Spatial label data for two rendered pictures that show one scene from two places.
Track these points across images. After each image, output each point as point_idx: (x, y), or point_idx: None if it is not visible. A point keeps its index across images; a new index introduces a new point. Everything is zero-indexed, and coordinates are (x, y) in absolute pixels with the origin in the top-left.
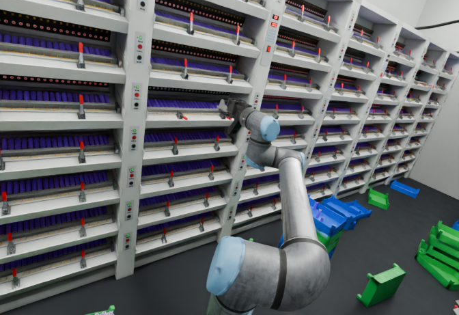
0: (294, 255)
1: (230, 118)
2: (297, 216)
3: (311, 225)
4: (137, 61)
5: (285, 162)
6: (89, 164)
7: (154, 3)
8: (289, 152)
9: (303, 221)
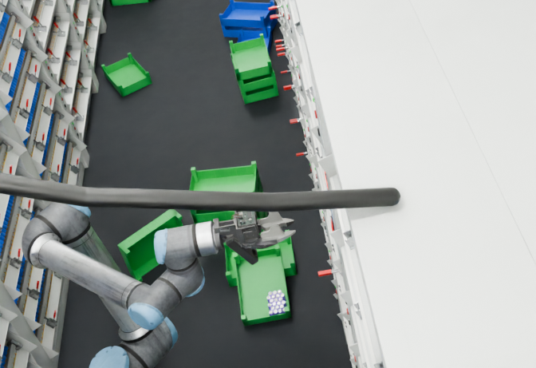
0: (37, 223)
1: (318, 272)
2: (62, 247)
3: (49, 252)
4: (302, 92)
5: (135, 280)
6: (314, 166)
7: (293, 33)
8: (145, 290)
9: (55, 247)
